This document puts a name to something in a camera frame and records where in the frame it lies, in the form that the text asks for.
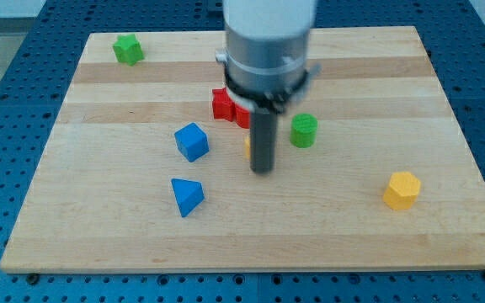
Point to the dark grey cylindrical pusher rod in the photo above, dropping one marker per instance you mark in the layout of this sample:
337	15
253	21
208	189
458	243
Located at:
263	129

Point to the yellow heart block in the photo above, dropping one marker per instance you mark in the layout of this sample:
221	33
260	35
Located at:
247	147

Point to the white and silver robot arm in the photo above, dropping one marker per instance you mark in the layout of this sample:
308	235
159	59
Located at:
264	61

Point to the green cylinder block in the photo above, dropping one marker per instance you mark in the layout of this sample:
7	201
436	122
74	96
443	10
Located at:
303	130

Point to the red star block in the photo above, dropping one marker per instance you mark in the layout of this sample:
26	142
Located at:
222	105

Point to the blue cube block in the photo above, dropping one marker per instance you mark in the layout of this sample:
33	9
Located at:
192	142

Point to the blue triangle block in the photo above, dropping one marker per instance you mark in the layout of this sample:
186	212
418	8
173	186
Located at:
188	194

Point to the wooden board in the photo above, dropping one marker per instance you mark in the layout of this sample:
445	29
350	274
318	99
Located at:
101	200

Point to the green star block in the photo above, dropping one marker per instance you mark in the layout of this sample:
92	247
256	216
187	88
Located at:
128	50

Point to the yellow hexagon block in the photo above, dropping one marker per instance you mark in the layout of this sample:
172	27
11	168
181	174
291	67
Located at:
402	191

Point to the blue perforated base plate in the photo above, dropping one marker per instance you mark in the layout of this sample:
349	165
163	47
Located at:
38	77

